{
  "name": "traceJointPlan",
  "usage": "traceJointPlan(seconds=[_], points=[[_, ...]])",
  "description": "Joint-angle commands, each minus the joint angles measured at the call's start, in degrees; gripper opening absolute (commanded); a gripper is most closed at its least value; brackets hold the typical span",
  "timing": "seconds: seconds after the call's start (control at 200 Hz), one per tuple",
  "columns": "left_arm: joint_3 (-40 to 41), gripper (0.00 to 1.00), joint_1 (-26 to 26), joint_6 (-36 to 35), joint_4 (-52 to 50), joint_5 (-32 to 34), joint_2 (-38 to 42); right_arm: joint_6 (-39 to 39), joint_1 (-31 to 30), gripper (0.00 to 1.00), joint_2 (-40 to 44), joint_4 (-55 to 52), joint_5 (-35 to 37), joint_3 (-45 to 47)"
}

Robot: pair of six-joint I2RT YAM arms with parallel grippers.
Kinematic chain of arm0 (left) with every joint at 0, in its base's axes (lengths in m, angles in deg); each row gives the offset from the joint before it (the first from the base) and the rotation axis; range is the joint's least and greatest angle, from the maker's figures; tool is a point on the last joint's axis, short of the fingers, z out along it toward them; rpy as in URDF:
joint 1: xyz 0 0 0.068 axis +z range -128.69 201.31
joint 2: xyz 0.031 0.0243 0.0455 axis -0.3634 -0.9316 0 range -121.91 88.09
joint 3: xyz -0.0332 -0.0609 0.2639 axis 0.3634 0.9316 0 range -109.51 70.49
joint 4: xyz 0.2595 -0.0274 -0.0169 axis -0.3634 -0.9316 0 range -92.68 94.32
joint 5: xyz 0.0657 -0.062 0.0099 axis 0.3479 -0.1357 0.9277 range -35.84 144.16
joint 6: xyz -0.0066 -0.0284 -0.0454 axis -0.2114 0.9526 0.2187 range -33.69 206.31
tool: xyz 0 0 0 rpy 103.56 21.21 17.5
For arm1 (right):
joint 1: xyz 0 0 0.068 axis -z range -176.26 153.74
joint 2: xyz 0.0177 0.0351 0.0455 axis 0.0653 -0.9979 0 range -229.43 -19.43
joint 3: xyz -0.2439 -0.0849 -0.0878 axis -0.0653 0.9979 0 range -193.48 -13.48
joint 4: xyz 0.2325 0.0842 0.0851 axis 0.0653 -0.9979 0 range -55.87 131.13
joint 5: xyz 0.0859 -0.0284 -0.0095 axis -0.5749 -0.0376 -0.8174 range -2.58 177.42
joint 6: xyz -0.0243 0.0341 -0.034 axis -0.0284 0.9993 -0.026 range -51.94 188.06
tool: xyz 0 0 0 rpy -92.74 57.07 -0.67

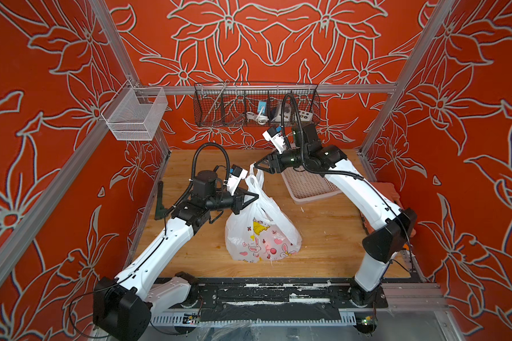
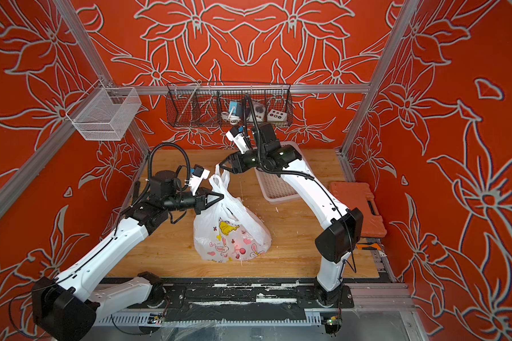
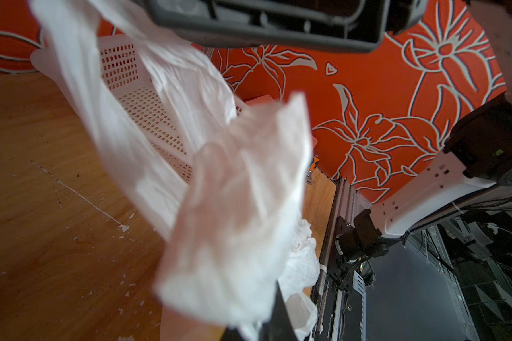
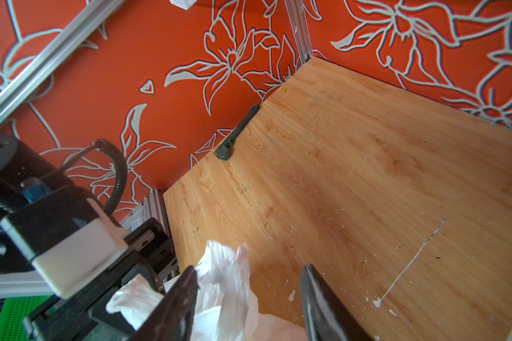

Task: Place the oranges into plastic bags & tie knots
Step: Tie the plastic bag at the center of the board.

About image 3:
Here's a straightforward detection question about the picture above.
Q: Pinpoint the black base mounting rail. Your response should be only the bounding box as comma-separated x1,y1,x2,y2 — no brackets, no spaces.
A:
307,178,366,340

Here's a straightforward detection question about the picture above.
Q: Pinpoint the white perforated plastic basket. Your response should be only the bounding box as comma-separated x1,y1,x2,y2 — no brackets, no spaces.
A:
30,33,250,184

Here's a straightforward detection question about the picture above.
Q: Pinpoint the red plastic tool case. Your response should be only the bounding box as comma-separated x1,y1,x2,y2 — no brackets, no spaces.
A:
246,95,274,107

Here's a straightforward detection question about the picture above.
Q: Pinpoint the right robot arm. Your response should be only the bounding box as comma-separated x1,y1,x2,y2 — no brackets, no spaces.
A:
142,1,512,259

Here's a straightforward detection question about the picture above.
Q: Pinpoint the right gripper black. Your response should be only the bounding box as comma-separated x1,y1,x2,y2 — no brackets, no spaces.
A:
138,0,428,53

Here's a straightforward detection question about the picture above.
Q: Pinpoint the orange handled tool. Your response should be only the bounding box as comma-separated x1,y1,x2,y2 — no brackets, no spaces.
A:
307,155,319,185

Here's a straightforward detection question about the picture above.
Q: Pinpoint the white printed plastic bag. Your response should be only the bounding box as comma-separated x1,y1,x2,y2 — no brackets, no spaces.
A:
29,1,319,340

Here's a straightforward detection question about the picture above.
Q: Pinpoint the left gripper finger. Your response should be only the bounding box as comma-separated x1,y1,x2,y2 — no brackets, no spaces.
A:
221,284,297,341

